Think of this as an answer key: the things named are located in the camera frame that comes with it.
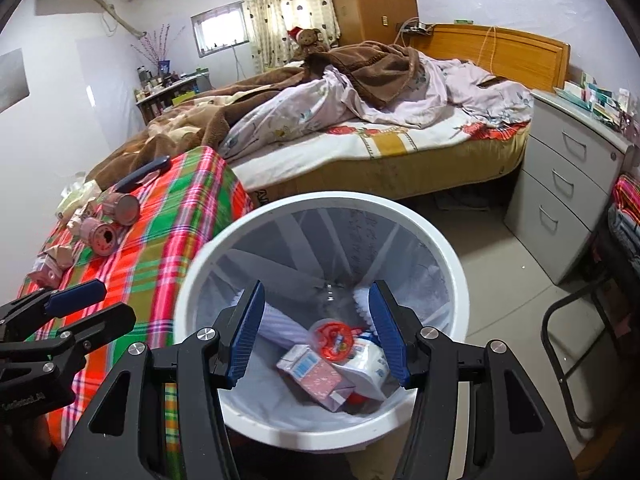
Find printed snack wrapper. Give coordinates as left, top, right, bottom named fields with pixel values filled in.
left=66, top=200, right=101, bottom=237

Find small window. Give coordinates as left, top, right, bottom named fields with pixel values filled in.
left=191, top=1, right=248, bottom=58

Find white floral duvet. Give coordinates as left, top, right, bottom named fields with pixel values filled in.
left=218, top=53, right=533, bottom=160

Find brown fleece blanket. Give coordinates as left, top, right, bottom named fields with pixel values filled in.
left=86, top=41, right=420, bottom=190

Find beige paper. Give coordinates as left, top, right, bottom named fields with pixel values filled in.
left=44, top=245, right=75, bottom=271

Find red drink can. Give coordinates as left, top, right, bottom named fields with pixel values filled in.
left=80, top=218, right=119, bottom=257

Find wooden headboard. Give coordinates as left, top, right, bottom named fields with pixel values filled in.
left=408, top=24, right=570, bottom=91

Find green tissue pack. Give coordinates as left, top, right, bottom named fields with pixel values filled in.
left=55, top=180, right=102, bottom=221

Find cluttered shelf unit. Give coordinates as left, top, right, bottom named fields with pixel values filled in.
left=134, top=68, right=212, bottom=125

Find mattress with floral sheet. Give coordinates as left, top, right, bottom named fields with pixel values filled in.
left=231, top=117, right=529, bottom=205

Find purple milk carton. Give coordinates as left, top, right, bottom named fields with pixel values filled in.
left=27, top=254, right=62, bottom=289

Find black metal chair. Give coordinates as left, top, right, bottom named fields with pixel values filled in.
left=540, top=238, right=640, bottom=430

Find red white packet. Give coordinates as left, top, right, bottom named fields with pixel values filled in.
left=277, top=344, right=355, bottom=413

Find white mesh trash bin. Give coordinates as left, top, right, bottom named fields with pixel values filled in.
left=174, top=192, right=470, bottom=452

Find grey drawer cabinet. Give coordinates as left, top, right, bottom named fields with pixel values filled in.
left=504, top=90, right=634, bottom=284

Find dark blue glasses case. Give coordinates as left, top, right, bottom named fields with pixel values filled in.
left=113, top=156, right=171, bottom=193

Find crushed clear plastic bottle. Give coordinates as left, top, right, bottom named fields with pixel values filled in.
left=308, top=318, right=362, bottom=363

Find brown teddy bear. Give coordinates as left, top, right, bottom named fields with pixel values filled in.
left=288, top=26, right=329, bottom=61

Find cartoon face can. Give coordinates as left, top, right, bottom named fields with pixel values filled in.
left=102, top=192, right=140, bottom=226

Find silver wall poster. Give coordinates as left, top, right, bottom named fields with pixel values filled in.
left=0, top=49, right=29, bottom=112

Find dried branch vase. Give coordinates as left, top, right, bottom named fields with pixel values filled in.
left=132, top=24, right=171, bottom=77

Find patterned curtain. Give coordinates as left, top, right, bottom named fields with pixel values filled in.
left=241, top=0, right=341, bottom=73

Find plaid red green cloth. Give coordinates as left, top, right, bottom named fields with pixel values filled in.
left=33, top=148, right=248, bottom=438

